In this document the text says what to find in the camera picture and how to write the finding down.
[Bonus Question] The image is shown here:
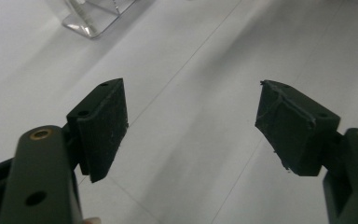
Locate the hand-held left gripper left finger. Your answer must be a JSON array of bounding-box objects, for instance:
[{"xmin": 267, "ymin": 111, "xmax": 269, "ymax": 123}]
[{"xmin": 66, "ymin": 77, "xmax": 130, "ymax": 184}]

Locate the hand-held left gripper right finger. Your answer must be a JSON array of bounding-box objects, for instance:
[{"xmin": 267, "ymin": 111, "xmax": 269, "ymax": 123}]
[{"xmin": 255, "ymin": 79, "xmax": 341, "ymax": 177}]

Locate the clear acrylic organizer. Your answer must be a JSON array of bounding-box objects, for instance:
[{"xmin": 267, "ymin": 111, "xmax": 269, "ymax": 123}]
[{"xmin": 62, "ymin": 0, "xmax": 138, "ymax": 40}]

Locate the white table sheet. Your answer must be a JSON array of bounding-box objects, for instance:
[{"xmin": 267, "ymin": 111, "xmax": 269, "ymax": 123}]
[{"xmin": 0, "ymin": 0, "xmax": 358, "ymax": 224}]

